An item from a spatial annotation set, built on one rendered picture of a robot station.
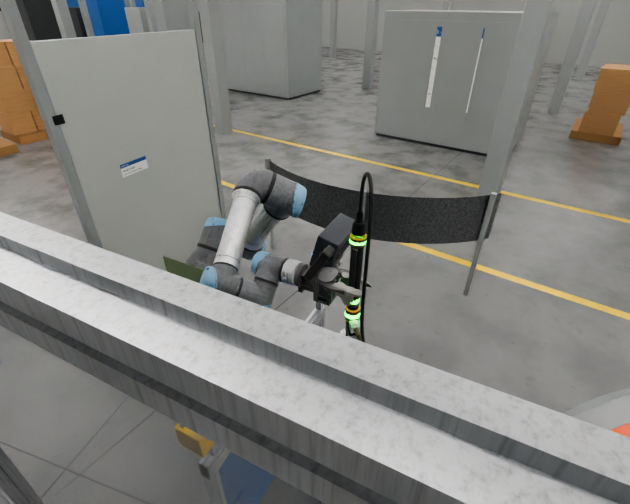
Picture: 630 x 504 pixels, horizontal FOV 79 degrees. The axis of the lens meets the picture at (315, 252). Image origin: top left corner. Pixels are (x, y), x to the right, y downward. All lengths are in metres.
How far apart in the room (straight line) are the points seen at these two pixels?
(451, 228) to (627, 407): 2.90
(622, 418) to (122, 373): 0.28
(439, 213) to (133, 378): 2.95
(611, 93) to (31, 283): 8.87
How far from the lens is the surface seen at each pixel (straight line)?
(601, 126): 9.03
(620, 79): 8.89
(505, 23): 6.92
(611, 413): 0.31
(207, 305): 0.17
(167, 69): 2.90
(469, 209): 3.15
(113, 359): 0.19
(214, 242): 1.64
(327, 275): 1.08
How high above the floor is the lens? 2.16
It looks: 33 degrees down
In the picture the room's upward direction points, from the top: straight up
